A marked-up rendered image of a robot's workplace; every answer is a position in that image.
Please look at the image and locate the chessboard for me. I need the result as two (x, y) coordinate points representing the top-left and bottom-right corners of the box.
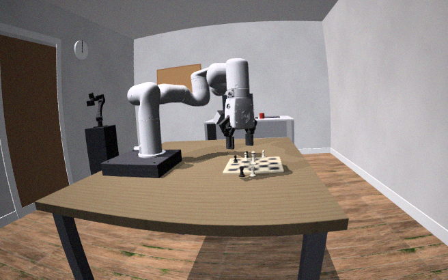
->
(223, 157), (283, 174)

